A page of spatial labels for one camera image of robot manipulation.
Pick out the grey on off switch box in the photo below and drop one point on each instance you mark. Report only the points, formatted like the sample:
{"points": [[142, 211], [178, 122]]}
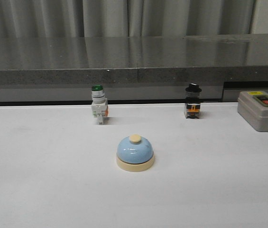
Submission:
{"points": [[253, 107]]}

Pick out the black rotary selector switch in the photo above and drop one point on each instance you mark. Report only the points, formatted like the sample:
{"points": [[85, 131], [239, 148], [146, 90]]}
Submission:
{"points": [[192, 101]]}

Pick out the grey curtain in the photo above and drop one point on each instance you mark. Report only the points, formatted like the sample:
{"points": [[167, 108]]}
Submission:
{"points": [[131, 18]]}

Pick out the blue call bell cream base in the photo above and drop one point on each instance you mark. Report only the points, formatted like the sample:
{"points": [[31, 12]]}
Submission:
{"points": [[135, 153]]}

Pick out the green pushbutton switch white body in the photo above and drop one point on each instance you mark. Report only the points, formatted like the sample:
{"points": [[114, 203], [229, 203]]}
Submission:
{"points": [[99, 103]]}

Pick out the grey granite counter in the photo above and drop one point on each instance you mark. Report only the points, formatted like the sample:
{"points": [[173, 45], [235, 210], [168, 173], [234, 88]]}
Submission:
{"points": [[132, 69]]}

